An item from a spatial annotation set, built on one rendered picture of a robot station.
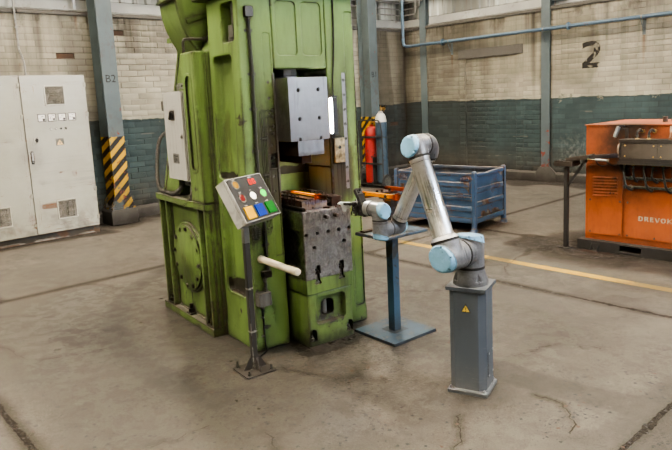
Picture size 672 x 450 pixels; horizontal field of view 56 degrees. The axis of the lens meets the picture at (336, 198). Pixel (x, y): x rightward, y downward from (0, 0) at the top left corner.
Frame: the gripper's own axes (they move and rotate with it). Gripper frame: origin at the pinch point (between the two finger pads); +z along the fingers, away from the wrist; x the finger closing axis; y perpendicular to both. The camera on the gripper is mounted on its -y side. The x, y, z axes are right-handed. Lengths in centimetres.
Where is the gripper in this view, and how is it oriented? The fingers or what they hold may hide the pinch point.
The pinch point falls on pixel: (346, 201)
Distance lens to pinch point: 384.4
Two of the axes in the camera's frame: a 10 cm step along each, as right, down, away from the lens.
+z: -5.9, -1.0, 8.1
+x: 8.1, -1.3, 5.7
